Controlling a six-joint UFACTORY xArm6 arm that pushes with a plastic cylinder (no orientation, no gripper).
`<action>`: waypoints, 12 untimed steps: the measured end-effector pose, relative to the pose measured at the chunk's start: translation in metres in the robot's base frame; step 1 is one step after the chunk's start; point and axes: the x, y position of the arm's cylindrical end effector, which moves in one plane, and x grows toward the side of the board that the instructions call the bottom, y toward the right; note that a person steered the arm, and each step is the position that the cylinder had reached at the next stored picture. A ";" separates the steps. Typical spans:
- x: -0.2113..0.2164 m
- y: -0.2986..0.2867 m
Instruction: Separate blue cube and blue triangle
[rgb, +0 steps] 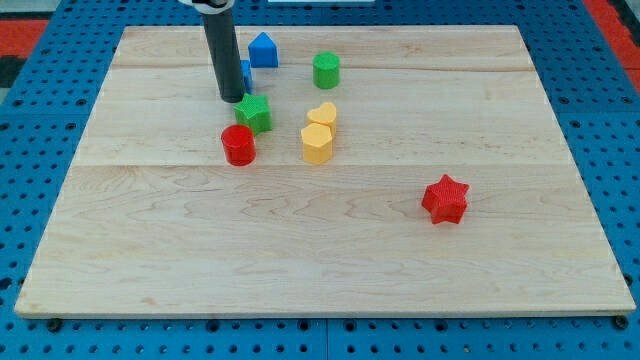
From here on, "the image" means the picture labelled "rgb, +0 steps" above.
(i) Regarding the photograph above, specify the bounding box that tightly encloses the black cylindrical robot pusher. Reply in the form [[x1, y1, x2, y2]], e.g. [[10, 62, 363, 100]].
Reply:
[[199, 6, 245, 103]]

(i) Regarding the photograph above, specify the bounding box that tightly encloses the yellow heart block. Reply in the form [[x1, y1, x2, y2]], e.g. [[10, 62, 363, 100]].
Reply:
[[306, 102, 337, 136]]

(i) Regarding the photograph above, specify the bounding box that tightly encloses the blue triangle block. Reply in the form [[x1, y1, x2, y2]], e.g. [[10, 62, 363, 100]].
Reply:
[[248, 32, 279, 68]]

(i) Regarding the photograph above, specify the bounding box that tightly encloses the yellow hexagon block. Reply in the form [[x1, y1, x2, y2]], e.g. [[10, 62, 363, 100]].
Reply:
[[301, 123, 333, 165]]

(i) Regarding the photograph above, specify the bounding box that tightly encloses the green star block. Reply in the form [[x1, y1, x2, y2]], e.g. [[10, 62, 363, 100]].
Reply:
[[234, 93, 272, 135]]

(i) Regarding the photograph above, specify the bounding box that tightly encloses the red cylinder block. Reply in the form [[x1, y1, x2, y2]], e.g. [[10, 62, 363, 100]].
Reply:
[[221, 124, 256, 166]]

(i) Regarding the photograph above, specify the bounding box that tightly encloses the green cylinder block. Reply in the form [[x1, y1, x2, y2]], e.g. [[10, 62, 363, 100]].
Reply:
[[312, 51, 340, 89]]

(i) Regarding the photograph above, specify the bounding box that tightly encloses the blue cube block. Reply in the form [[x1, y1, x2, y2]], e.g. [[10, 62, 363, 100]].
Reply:
[[241, 59, 253, 94]]

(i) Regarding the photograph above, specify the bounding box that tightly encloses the light wooden board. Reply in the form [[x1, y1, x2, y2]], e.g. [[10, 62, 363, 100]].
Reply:
[[15, 25, 636, 319]]

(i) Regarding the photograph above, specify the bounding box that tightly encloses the red star block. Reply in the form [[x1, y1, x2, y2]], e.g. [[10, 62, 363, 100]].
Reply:
[[421, 174, 470, 224]]

